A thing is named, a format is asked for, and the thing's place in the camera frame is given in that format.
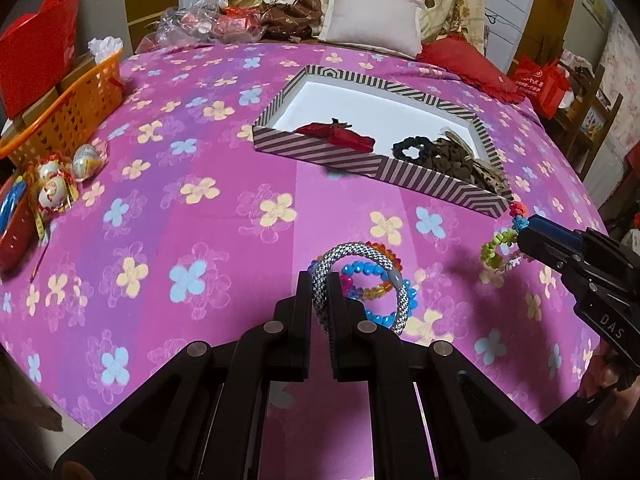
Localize white crumpled cloth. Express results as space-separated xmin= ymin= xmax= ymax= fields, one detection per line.
xmin=88 ymin=36 xmax=123 ymax=57

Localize wrapped toy egg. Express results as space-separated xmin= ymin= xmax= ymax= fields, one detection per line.
xmin=35 ymin=159 xmax=63 ymax=183
xmin=72 ymin=143 xmax=107 ymax=181
xmin=37 ymin=175 xmax=68 ymax=211

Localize red bowl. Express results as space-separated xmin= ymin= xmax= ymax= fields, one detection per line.
xmin=0 ymin=180 xmax=43 ymax=273

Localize red shopping bag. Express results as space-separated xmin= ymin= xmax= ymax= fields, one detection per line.
xmin=512 ymin=55 xmax=571 ymax=121

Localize black white checked hair tie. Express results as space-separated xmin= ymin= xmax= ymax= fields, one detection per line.
xmin=311 ymin=241 xmax=412 ymax=337

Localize red bow hair clip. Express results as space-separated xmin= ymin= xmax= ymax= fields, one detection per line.
xmin=295 ymin=117 xmax=376 ymax=152

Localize rainbow bead bracelet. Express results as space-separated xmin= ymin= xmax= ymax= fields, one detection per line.
xmin=309 ymin=242 xmax=405 ymax=302

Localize orange plastic basket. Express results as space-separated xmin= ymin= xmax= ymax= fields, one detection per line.
xmin=0 ymin=47 xmax=126 ymax=166

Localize red paper gift bag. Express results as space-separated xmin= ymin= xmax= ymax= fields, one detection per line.
xmin=0 ymin=0 xmax=81 ymax=118

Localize brown scrunchie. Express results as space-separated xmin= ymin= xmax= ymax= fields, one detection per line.
xmin=427 ymin=137 xmax=476 ymax=183

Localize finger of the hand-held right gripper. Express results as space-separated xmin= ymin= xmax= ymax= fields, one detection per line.
xmin=516 ymin=229 xmax=577 ymax=275
xmin=529 ymin=214 xmax=590 ymax=252

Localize brown patterned cloth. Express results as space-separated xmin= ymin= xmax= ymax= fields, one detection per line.
xmin=260 ymin=0 xmax=326 ymax=43

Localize striped cardboard box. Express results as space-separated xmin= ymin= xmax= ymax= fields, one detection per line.
xmin=252 ymin=64 xmax=515 ymax=218

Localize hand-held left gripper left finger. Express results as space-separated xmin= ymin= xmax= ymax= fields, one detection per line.
xmin=51 ymin=270 xmax=314 ymax=480

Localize blue bead bracelet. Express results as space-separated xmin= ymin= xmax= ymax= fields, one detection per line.
xmin=342 ymin=259 xmax=418 ymax=327

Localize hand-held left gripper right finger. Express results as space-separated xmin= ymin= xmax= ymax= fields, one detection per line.
xmin=326 ymin=273 xmax=582 ymax=480

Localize white pillow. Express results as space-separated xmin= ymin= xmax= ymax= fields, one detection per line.
xmin=317 ymin=0 xmax=425 ymax=59

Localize pile of clear plastic bags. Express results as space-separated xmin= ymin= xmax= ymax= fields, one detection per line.
xmin=155 ymin=0 xmax=266 ymax=53

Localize wooden chair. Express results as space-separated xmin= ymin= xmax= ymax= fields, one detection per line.
xmin=560 ymin=47 xmax=626 ymax=181

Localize leopard print scrunchie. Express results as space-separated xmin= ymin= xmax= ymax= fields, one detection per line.
xmin=467 ymin=157 xmax=508 ymax=196

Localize pink floral blanket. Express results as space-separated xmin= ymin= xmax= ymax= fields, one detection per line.
xmin=0 ymin=40 xmax=613 ymax=431

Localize black scrunchie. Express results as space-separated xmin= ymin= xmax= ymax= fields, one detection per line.
xmin=391 ymin=136 xmax=441 ymax=163

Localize person's right hand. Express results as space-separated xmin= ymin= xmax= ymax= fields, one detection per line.
xmin=582 ymin=352 xmax=628 ymax=398

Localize beige hair tie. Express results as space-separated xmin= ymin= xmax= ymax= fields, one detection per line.
xmin=440 ymin=129 xmax=476 ymax=156

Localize green beaded bracelet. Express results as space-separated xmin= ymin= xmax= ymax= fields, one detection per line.
xmin=480 ymin=201 xmax=531 ymax=286

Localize red cushion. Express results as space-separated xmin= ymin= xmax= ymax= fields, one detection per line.
xmin=417 ymin=35 xmax=521 ymax=103

